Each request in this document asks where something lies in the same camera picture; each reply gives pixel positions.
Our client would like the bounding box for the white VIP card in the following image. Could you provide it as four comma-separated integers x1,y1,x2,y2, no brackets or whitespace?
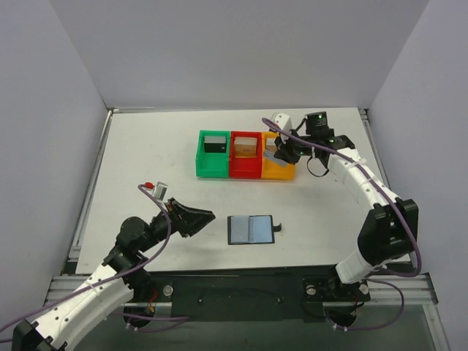
263,149,288,167

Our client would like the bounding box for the green plastic bin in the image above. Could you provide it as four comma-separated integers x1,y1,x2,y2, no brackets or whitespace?
195,130,231,178

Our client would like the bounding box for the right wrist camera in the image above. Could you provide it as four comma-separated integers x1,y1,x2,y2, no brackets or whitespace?
271,113,293,132

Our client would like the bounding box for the aluminium frame rail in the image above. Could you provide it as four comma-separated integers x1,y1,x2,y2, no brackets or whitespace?
42,107,114,308

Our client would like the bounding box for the red plastic bin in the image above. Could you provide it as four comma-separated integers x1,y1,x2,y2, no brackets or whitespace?
229,131,263,179

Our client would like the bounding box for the brown card stack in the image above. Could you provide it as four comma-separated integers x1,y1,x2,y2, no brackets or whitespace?
233,137,257,158

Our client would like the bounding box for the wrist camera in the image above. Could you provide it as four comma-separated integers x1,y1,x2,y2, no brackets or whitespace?
153,181,168,201
271,113,293,132

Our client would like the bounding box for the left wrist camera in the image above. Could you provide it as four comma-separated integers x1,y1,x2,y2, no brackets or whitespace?
153,181,168,201

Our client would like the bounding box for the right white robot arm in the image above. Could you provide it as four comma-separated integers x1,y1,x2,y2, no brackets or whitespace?
264,112,422,284

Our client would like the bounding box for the black card stack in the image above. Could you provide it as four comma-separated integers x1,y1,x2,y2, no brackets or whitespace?
203,135,227,154

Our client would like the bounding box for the black leather card holder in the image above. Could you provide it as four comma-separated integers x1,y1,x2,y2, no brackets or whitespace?
227,215,282,245

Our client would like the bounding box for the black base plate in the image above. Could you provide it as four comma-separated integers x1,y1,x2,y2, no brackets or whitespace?
116,265,370,328

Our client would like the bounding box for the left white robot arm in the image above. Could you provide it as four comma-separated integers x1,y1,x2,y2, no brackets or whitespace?
11,198,216,350

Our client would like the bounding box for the orange plastic bin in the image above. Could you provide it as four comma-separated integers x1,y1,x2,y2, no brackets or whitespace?
262,132,295,181

